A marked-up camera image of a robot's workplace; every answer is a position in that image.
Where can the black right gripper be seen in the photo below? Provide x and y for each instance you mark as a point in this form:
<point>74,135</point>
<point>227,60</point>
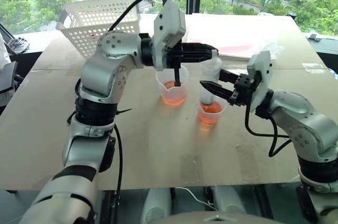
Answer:
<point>243,89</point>

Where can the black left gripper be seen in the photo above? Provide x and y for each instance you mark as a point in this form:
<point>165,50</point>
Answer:
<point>174,55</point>

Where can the clear plastic syringe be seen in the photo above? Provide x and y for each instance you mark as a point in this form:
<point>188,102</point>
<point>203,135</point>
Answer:
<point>211,76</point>

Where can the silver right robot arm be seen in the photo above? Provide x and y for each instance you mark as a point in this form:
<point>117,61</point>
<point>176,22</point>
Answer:
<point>306,121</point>

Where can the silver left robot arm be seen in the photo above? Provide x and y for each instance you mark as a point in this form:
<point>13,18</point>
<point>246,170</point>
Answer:
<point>105,65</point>

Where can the small clear cup red liquid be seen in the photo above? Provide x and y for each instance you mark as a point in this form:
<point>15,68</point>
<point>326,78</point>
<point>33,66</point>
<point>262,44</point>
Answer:
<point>210,117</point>

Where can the large clear cup red liquid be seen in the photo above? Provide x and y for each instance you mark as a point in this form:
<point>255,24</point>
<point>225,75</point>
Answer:
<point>173,94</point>

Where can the crumpled clear plastic bag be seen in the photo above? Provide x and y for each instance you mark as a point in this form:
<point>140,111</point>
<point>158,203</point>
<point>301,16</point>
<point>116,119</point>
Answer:
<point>273,47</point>

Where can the clear tape strip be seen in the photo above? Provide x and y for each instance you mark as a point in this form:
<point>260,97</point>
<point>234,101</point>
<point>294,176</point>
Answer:
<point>313,67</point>

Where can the black zip tie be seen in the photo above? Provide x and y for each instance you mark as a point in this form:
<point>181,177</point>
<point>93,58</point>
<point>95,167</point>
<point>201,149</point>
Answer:
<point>124,111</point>

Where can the dark side desk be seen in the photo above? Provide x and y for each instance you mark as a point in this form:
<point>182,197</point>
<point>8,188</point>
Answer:
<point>326,47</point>

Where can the white perforated plastic basket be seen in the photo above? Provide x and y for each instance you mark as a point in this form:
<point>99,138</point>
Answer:
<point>87,26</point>

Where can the white rounded robot leg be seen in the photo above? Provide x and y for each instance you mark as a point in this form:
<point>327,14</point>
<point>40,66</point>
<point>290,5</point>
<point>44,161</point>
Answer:
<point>157,205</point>
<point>228,199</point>

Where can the grey robot torso edge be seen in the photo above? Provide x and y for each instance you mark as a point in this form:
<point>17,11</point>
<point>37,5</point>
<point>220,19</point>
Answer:
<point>216,218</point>

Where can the white cloth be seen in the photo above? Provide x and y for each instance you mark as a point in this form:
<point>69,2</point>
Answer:
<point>4,49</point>

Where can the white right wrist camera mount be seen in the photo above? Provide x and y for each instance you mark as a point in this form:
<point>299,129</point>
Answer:
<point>261,76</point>

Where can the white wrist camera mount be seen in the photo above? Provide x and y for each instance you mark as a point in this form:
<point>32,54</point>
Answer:
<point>261,76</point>
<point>169,27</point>

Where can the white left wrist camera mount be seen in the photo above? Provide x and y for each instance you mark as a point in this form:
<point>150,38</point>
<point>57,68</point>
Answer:
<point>169,27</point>

